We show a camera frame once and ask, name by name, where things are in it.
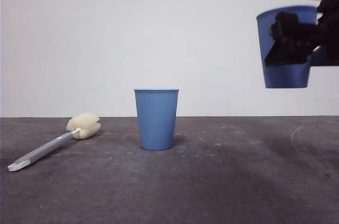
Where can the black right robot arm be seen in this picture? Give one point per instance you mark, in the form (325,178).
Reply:
(329,22)

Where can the blue ribbed plastic cup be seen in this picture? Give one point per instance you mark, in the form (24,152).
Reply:
(286,75)
(156,123)

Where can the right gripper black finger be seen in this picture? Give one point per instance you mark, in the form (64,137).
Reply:
(287,52)

